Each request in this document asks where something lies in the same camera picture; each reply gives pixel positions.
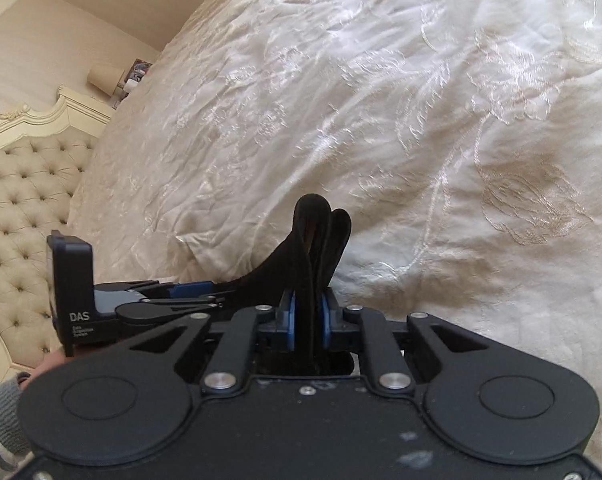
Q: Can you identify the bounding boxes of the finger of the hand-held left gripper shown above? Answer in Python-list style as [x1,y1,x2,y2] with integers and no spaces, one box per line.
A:
[115,299,225,326]
[94,280,218,307]

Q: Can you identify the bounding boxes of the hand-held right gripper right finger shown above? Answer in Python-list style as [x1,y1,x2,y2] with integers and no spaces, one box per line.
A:
[320,293,488,393]

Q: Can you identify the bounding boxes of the beige tufted headboard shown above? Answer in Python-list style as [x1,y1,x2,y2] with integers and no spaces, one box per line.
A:
[0,85,116,398]

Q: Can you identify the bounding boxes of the cream embroidered bedspread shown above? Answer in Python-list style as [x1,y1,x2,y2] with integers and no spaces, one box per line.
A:
[64,0,602,480]

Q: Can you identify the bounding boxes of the person's left forearm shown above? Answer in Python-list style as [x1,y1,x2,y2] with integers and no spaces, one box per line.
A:
[0,347,72,473]

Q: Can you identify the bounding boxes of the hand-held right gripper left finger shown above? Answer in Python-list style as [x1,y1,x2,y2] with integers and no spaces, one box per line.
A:
[125,292,298,392]

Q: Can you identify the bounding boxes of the beige table lamp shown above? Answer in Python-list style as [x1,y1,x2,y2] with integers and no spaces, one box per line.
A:
[87,61,123,97]

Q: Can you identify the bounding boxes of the black pants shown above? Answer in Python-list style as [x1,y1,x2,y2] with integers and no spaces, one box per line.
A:
[216,192,355,377]

